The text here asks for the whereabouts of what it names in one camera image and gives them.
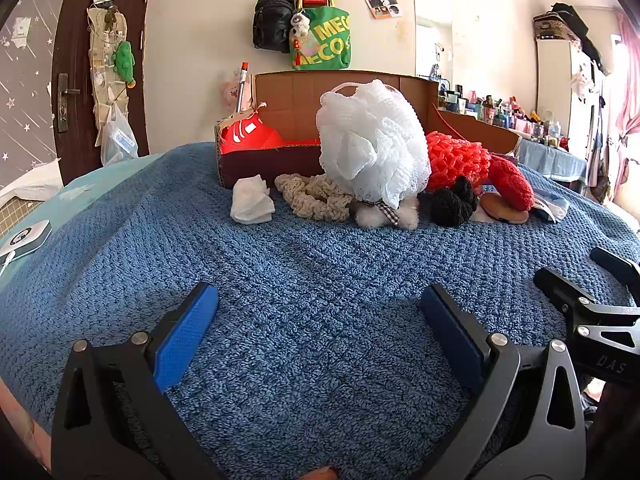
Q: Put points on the cluttered table with cosmetics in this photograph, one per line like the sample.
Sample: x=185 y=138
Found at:
x=500 y=110

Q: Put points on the blue knit blanket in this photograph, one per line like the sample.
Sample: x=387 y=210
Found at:
x=300 y=270

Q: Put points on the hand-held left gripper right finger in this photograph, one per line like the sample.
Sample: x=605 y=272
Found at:
x=450 y=330

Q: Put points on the patterned storage case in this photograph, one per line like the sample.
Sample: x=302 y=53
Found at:
x=555 y=27

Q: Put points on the white tube with orange cap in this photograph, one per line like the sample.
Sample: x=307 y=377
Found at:
x=242 y=85

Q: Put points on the white pompom with plaid bow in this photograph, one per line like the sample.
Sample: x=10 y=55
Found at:
x=370 y=217

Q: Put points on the pink pig plush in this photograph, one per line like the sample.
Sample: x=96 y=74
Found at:
x=229 y=91

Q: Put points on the beige hanging door organizer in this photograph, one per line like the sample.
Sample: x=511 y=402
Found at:
x=100 y=60

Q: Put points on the green tote bag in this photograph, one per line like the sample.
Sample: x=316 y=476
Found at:
x=330 y=35

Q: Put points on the cream crochet scrunchie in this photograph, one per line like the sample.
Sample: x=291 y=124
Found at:
x=310 y=195

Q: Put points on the round tan powder puff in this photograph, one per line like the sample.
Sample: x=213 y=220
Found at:
x=502 y=209

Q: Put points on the clear plastic bag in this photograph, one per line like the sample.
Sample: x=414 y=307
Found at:
x=117 y=140

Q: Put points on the person's left hand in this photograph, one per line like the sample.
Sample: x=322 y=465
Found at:
x=320 y=474

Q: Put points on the dark brown door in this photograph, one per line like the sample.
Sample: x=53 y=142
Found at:
x=75 y=35

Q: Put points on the green plush toy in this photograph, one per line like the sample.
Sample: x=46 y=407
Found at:
x=123 y=60

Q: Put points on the light blue sheet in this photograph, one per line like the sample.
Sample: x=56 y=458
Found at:
x=75 y=192

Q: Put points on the wall photo print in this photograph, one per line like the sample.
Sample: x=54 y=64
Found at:
x=379 y=0

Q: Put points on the blue and white cloth pouch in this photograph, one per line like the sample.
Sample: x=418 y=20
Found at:
x=550 y=207

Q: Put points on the black backpack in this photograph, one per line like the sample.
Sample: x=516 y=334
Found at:
x=272 y=22

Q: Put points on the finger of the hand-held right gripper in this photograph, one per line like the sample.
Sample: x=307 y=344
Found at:
x=575 y=305
x=617 y=265

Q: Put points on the white mesh bath sponge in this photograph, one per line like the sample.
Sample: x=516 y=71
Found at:
x=370 y=140

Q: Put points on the cardboard box with red lining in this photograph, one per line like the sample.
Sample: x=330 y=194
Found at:
x=295 y=95

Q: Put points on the wall mirror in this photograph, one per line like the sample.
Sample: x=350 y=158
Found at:
x=432 y=25

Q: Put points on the white tissue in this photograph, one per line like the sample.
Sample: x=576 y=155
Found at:
x=250 y=200

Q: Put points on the white round device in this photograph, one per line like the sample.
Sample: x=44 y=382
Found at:
x=22 y=240

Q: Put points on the black yarn scrunchie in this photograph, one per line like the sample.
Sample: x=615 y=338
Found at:
x=452 y=205

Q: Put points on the black clothing pile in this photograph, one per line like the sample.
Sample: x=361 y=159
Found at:
x=575 y=17

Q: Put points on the white wardrobe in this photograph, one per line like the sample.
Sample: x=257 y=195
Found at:
x=555 y=85

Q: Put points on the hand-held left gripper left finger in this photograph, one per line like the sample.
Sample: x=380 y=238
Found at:
x=182 y=330

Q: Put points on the red mesh bath sponge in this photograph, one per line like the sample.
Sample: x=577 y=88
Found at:
x=457 y=160

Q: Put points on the desk with blue cloth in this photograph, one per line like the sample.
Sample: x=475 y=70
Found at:
x=550 y=162

